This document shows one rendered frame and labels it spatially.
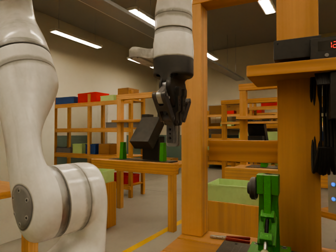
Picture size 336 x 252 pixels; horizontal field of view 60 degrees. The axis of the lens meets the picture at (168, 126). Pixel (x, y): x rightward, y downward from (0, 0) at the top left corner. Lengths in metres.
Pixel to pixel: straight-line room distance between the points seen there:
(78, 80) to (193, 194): 8.50
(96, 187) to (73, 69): 9.11
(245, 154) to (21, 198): 1.00
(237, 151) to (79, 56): 8.71
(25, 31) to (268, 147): 0.99
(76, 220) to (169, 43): 0.32
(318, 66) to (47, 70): 0.82
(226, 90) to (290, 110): 10.44
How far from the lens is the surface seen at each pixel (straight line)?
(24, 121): 0.41
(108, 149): 6.46
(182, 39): 0.53
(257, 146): 1.25
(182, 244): 1.20
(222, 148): 1.28
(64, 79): 9.19
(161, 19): 0.55
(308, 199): 1.17
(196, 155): 1.22
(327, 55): 1.08
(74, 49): 9.64
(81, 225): 0.41
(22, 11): 0.60
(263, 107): 7.88
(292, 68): 1.05
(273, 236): 1.02
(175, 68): 0.51
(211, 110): 11.68
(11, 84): 0.45
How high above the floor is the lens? 1.30
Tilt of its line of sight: 2 degrees up
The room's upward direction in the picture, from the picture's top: straight up
